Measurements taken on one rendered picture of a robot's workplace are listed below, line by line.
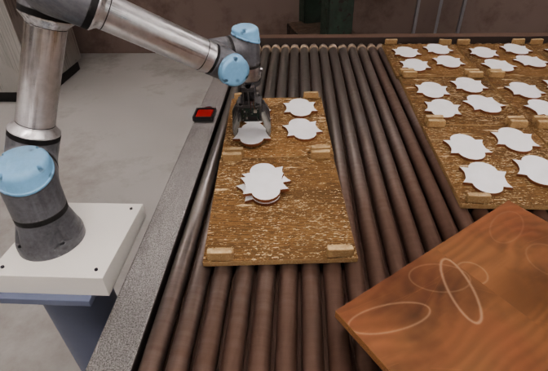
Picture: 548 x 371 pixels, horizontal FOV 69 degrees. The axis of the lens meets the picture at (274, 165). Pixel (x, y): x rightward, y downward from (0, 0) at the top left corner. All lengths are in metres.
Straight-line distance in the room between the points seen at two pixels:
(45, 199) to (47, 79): 0.27
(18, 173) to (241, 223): 0.50
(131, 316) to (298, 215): 0.44
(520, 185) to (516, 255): 0.41
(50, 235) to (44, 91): 0.33
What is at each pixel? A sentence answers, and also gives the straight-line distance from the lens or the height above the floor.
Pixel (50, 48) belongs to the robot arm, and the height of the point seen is 1.34.
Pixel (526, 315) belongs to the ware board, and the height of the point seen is 1.04.
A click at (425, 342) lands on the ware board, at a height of 1.04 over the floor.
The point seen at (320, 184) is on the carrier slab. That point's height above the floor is 0.94.
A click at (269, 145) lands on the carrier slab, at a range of 1.29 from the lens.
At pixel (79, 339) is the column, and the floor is 0.63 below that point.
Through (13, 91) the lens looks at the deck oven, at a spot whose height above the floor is 0.12.
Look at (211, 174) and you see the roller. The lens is 1.21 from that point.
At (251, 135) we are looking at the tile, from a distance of 1.30.
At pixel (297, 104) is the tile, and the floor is 0.95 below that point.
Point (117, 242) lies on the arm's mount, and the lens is 1.06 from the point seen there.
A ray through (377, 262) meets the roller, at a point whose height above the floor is 0.92.
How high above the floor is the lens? 1.63
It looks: 35 degrees down
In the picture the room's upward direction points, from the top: 2 degrees counter-clockwise
